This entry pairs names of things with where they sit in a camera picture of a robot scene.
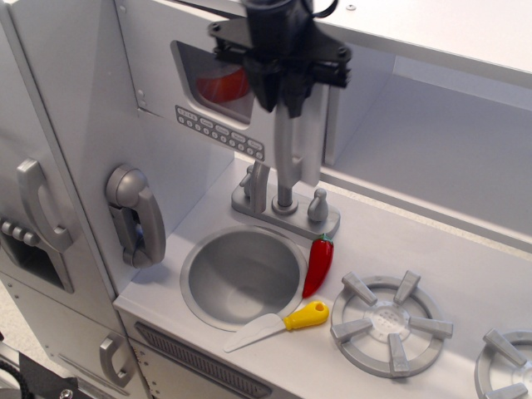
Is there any yellow handled toy knife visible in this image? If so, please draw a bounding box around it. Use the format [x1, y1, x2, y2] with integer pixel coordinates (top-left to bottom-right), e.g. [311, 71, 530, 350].
[224, 301, 329, 353]

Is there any red toy chili pepper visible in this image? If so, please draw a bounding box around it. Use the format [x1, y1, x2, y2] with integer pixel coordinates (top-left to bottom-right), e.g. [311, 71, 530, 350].
[302, 234, 334, 298]

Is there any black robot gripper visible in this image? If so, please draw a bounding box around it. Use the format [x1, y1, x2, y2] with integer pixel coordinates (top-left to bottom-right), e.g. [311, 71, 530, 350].
[208, 1, 351, 118]

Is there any white toy microwave door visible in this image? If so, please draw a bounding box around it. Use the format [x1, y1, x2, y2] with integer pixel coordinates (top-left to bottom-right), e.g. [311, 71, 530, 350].
[116, 1, 328, 185]

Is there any black cable lower left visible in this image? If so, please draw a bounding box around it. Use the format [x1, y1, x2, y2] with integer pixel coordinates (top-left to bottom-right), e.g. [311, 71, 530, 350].
[0, 361, 26, 399]

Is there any grey toy stove burner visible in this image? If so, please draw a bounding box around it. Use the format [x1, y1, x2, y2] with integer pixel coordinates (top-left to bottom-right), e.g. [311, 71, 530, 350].
[331, 270, 454, 379]

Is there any grey toy faucet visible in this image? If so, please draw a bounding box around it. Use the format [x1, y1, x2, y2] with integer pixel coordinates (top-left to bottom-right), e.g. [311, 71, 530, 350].
[231, 162, 341, 239]

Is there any grey ice dispenser panel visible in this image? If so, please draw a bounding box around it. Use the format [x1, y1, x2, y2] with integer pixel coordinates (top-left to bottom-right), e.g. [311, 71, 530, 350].
[1, 216, 74, 293]

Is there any grey fridge door handle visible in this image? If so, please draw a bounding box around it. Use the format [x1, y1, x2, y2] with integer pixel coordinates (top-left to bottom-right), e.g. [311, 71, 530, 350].
[16, 158, 72, 254]

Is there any grey lower door handle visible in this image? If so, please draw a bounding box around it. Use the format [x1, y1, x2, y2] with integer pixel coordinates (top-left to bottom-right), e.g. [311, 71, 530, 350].
[99, 334, 132, 388]

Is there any grey oven vent grille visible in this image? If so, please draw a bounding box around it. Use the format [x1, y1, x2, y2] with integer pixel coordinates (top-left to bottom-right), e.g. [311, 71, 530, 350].
[135, 323, 272, 398]

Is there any orange toy food in microwave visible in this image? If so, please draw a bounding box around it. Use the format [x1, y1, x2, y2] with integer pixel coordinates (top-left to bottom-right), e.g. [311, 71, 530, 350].
[195, 66, 249, 103]

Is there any round grey toy sink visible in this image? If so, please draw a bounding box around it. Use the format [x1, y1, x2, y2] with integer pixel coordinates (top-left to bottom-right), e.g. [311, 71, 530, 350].
[180, 226, 308, 332]

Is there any grey toy wall telephone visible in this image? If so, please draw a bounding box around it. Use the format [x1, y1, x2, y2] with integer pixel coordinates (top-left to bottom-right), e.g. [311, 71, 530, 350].
[106, 164, 166, 268]

